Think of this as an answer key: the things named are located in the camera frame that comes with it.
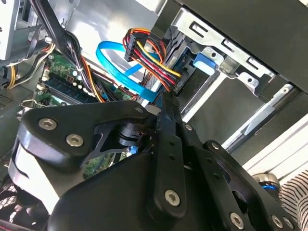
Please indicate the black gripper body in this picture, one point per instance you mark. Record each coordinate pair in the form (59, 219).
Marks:
(108, 204)

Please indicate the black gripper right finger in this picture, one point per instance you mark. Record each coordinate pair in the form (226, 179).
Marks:
(209, 168)

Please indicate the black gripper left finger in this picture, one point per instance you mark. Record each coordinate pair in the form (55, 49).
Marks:
(72, 120)

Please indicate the hard disk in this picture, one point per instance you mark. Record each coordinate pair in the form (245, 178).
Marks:
(204, 62)

